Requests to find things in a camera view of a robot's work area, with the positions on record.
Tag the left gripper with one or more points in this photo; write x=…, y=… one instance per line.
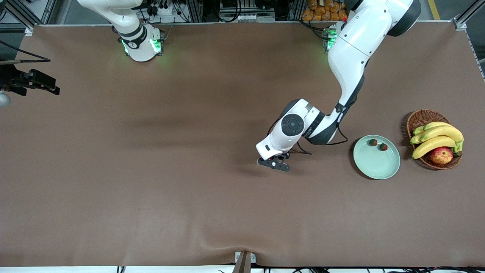
x=281, y=157

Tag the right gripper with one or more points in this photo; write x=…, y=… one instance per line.
x=8, y=77

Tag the red strawberry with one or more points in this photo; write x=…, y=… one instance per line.
x=373, y=142
x=383, y=146

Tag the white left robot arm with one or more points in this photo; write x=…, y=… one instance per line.
x=360, y=49

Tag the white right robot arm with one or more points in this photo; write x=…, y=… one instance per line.
x=140, y=45

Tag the light green round plate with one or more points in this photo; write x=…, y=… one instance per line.
x=376, y=163

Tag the brown table cover mat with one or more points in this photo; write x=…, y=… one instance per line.
x=189, y=113

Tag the brown wicker basket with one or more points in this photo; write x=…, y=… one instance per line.
x=420, y=118

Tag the white terminal block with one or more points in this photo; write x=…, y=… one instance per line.
x=255, y=18

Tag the yellow banana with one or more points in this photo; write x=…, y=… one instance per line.
x=435, y=124
x=443, y=132
x=432, y=145

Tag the bag of orange buns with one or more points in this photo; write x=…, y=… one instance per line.
x=322, y=11

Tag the white power strip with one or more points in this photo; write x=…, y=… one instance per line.
x=163, y=10

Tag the red apple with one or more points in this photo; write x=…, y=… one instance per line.
x=441, y=156

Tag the aluminium frame profile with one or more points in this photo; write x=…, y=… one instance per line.
x=21, y=14
x=460, y=23

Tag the metal clamp bracket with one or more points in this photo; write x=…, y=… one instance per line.
x=244, y=261

